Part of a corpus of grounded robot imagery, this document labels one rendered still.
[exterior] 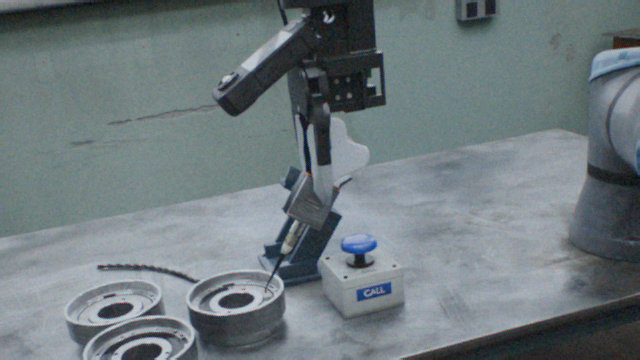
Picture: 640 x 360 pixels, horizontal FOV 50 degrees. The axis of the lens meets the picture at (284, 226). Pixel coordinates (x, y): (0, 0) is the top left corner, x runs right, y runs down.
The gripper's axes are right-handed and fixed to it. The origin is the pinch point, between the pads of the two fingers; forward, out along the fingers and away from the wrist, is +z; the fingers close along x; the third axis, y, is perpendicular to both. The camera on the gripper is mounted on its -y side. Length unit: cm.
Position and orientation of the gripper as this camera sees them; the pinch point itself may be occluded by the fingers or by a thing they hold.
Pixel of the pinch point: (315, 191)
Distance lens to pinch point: 73.0
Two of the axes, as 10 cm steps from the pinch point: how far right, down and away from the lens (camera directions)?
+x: -2.4, -3.2, 9.2
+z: 1.1, 9.3, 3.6
